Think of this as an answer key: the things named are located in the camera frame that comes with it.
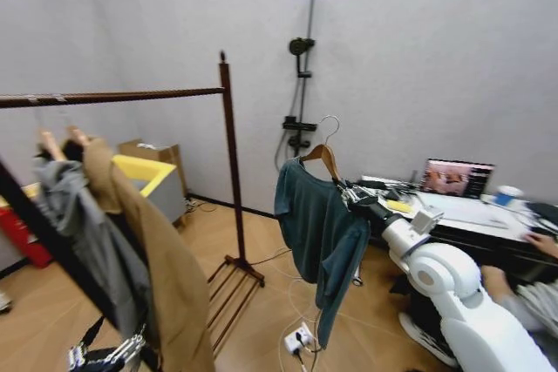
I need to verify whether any cardboard box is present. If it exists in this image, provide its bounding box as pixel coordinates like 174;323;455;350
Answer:
118;139;188;197

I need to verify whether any black garment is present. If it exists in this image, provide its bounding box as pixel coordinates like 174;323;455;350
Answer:
37;138;88;165

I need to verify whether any grey bin with yellow rim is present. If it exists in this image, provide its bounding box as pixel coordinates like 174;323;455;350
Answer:
111;153;188;230

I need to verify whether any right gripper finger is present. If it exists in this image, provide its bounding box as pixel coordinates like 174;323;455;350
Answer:
337;179;367;200
344;192;375;214

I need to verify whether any black desk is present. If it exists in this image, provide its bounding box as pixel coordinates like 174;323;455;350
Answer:
348;174;558;285

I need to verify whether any dark wooden clothes rack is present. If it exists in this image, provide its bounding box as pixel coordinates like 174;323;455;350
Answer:
0;50;266;360

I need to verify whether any white cable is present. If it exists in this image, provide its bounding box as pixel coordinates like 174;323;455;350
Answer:
276;274;326;372

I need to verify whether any white shoe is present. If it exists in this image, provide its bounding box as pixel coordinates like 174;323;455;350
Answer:
398;311;459;368

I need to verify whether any white power strip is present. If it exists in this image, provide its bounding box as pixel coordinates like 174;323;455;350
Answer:
283;321;316;354

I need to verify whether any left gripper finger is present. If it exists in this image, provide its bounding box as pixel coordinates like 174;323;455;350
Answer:
107;322;148;365
65;315;107;371

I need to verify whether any red box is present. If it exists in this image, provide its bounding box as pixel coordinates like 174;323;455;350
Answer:
0;205;54;269

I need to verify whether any black hand shower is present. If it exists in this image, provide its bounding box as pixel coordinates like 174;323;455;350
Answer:
288;36;316;80

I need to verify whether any pale wooden hanger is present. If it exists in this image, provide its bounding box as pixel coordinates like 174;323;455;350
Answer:
38;126;62;160
65;125;93;146

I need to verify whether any grey hoodie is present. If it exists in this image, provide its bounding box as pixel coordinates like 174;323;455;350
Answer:
33;157;153;341

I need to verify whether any teal t-shirt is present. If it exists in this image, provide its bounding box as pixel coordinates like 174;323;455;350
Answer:
273;157;372;349

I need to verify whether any white and blue cup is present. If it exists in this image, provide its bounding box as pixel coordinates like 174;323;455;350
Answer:
493;185;525;207

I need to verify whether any tan coat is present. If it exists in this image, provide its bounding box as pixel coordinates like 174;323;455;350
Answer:
82;138;217;372

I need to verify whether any open laptop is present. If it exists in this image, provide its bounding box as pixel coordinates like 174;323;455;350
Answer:
420;157;496;201

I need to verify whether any person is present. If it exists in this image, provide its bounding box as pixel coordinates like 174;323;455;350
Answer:
479;232;558;335

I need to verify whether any wooden hanger with metal hook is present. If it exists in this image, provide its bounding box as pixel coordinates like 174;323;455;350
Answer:
297;114;346;186

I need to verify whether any black shower column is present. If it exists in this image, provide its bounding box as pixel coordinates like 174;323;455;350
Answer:
274;0;318;172

